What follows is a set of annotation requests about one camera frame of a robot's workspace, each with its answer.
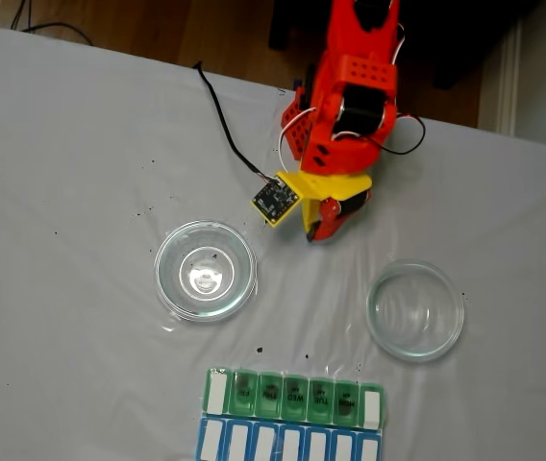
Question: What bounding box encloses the red perforated mount plate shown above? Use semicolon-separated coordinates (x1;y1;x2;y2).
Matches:
280;95;315;161

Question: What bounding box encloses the black camera circuit board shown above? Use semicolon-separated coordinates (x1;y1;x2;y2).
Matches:
251;176;302;225

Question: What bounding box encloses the dark wooden furniture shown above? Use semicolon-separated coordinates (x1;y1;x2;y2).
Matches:
267;0;543;90

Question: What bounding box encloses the clear glass bowl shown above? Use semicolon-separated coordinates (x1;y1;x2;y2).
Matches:
365;257;466;362
153;219;259;323

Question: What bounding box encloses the red white servo wire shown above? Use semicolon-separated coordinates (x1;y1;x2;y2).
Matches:
390;22;407;66
277;108;317;173

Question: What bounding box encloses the black looped servo wire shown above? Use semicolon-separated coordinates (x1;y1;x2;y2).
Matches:
366;113;427;157

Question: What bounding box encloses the black camera cable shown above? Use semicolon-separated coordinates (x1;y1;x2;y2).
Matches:
191;61;280;186

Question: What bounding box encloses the weekly pill organizer box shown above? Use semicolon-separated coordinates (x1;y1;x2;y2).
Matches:
195;367;389;461

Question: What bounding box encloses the thin black floor cable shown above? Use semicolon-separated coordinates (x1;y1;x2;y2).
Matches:
21;21;94;47

